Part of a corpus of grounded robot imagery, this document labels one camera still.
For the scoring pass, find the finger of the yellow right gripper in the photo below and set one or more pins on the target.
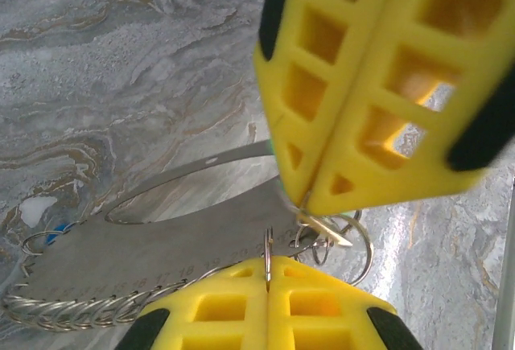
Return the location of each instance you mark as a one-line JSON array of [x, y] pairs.
[[374, 84], [306, 84]]

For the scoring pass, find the blue key tag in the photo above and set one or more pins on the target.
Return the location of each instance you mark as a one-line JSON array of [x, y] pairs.
[[60, 231]]

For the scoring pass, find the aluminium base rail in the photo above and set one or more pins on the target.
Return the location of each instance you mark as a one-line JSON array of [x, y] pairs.
[[506, 285]]

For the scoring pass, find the metal key organiser with rings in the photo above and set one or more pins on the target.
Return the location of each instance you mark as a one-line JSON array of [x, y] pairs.
[[181, 241]]

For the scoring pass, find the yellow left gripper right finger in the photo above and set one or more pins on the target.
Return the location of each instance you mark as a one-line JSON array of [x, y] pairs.
[[322, 318]]

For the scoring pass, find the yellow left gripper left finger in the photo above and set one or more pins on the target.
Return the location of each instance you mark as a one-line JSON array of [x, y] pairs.
[[217, 318]]

